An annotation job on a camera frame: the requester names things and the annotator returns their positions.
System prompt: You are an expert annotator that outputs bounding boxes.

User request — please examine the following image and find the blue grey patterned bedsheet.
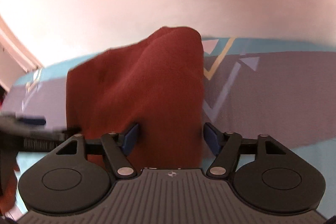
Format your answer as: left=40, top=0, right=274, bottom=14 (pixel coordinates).
left=12, top=38, right=335, bottom=217

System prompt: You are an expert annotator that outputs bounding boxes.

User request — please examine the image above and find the white door frame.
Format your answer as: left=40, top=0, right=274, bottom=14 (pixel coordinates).
left=1, top=18, right=43, bottom=92

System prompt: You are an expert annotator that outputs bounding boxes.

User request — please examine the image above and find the dark red knit sweater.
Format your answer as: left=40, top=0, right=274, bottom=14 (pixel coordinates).
left=0, top=26, right=206, bottom=214

